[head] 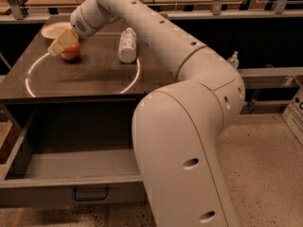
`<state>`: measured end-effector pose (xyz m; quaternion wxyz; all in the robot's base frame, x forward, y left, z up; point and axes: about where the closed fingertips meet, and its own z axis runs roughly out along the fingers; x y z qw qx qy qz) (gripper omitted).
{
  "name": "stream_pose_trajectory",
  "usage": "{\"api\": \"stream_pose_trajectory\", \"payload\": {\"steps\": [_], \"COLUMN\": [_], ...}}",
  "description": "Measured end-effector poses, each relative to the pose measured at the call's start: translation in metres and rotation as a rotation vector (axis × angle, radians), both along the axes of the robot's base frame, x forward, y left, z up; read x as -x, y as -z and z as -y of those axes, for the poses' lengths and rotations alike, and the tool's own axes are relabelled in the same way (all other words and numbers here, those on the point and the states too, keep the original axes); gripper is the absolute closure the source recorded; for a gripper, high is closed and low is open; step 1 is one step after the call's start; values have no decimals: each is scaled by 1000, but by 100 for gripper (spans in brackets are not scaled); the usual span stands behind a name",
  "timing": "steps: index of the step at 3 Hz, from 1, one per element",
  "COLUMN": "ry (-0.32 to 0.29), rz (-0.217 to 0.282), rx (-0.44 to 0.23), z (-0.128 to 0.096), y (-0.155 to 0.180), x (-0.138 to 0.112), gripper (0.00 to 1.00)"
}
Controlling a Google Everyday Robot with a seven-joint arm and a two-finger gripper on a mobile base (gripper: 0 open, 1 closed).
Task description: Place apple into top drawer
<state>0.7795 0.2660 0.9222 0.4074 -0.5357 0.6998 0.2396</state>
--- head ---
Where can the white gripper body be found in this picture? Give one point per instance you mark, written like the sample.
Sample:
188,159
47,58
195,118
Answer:
80,22

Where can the grey drawer cabinet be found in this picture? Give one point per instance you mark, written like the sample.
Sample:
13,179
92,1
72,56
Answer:
96,73

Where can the grey metal railing frame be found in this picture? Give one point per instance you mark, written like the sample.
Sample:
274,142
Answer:
178,9

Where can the red apple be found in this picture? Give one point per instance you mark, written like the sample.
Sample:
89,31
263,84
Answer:
70,53

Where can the right clear sanitizer bottle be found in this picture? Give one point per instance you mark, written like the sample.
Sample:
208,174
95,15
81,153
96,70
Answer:
234,60

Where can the white plastic bottle lying down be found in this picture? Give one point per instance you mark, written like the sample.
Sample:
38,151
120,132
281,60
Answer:
127,46

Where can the open grey top drawer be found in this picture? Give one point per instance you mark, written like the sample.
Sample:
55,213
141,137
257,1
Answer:
72,145

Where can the white bowl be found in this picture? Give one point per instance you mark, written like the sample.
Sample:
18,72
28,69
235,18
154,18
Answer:
54,30

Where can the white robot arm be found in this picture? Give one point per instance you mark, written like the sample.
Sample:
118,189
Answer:
175,127

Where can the black drawer handle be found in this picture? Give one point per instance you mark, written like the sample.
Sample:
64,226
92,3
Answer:
90,194

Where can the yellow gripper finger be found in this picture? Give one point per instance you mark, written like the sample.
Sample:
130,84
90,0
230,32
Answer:
66,39

